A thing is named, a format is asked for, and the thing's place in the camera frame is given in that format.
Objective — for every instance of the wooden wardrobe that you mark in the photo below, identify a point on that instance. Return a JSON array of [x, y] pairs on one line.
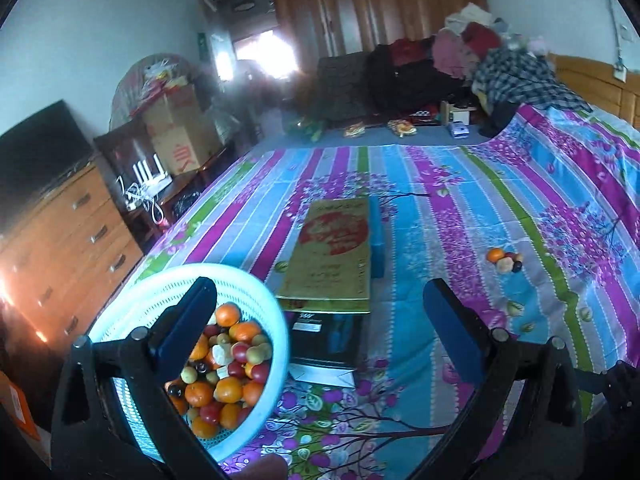
[[380, 5]]

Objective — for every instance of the striped floral bedsheet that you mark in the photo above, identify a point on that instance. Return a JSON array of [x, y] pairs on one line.
[[450, 200]]

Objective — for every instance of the dark side table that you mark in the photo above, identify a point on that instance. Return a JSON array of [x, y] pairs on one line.
[[115, 145]]

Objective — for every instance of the white router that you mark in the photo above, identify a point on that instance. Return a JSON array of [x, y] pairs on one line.
[[150, 180]]

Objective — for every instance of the white and blue small box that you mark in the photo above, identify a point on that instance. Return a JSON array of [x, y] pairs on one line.
[[459, 131]]

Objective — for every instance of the yellow snack packet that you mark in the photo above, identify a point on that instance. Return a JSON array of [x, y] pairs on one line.
[[355, 130], [401, 128]]

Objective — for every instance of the orange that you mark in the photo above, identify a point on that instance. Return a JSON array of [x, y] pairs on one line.
[[495, 255]]

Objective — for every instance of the pink and red clothes pile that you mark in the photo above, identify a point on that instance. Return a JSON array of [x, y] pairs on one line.
[[465, 40]]

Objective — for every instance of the pile of mixed fruits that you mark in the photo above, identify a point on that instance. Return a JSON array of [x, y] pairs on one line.
[[230, 390]]

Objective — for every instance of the plaid cloth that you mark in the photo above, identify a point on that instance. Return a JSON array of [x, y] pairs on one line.
[[525, 80]]

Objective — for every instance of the white envelope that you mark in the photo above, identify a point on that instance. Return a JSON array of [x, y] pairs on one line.
[[320, 376]]

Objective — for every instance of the black television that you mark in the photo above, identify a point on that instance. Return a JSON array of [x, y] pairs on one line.
[[35, 155]]

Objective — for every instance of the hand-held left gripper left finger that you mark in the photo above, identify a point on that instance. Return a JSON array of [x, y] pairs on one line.
[[185, 330]]

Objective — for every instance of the large cardboard box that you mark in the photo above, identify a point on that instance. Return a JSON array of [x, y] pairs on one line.
[[187, 147]]

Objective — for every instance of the dark sofa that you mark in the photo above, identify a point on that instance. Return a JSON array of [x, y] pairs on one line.
[[345, 85]]

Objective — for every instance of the orange box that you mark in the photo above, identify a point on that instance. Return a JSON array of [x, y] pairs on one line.
[[17, 405]]

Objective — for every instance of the light blue plastic basket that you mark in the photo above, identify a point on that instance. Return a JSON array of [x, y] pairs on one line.
[[260, 300]]

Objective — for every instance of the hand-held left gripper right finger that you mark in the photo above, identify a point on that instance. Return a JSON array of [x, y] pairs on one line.
[[455, 335]]

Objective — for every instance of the green plastic bag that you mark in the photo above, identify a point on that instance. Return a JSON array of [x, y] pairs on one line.
[[307, 131]]

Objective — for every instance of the clear plastic bag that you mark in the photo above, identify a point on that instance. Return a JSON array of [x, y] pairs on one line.
[[150, 70]]

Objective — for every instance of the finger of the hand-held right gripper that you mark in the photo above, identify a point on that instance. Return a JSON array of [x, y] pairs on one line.
[[620, 385]]

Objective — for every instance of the beige peeled fruit chunk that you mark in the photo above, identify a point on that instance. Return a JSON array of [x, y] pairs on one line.
[[505, 265]]

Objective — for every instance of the small cardboard box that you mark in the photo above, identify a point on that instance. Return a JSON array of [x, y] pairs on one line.
[[172, 107]]

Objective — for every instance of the wooden dresser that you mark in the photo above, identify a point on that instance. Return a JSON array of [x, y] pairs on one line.
[[65, 240]]

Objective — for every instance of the black book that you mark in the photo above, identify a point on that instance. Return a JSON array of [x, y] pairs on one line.
[[325, 340]]

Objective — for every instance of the wall outlet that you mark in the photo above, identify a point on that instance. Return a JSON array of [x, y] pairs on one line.
[[620, 72]]

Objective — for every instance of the wooden headboard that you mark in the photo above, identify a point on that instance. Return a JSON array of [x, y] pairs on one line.
[[595, 85]]

